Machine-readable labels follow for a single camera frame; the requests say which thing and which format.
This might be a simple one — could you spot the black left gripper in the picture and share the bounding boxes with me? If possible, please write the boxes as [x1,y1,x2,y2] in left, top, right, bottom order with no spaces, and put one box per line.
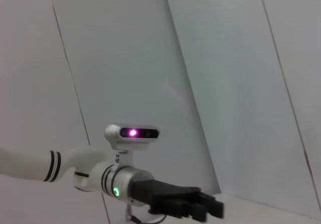
[129,178,226,222]

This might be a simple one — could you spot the left arm cable with plug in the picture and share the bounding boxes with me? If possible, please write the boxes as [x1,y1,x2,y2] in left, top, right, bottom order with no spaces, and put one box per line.
[124,203,167,223]

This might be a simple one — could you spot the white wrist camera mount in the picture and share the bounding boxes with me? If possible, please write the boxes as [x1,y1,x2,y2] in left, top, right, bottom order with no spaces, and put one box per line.
[111,149,136,172]

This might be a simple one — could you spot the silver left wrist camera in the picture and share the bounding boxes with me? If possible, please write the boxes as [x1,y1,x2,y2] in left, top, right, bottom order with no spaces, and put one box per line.
[104,123,161,151]

